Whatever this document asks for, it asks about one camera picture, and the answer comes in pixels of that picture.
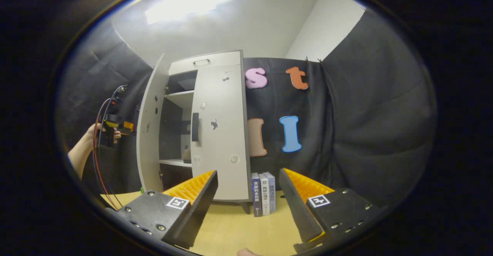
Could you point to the dark blue book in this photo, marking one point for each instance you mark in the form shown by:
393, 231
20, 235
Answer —
256, 196

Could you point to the white book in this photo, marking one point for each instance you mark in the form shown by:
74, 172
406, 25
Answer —
264, 194

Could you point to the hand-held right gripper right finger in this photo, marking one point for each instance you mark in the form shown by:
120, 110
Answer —
294, 204

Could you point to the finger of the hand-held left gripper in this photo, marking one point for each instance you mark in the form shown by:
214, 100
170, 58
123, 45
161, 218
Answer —
128, 126

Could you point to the white cabinet drawer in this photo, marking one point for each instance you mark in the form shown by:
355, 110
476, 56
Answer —
219, 61

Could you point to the black backdrop cloth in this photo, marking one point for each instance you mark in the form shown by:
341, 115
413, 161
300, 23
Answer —
377, 125

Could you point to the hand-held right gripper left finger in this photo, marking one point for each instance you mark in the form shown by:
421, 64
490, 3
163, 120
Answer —
200, 204

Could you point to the white shoe cabinet door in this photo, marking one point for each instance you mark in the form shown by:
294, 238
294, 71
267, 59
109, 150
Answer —
148, 133
221, 133

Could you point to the white shoe cabinet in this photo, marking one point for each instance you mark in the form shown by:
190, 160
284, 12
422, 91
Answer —
179, 98

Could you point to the brown shoe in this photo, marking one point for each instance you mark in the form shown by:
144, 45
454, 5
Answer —
187, 155

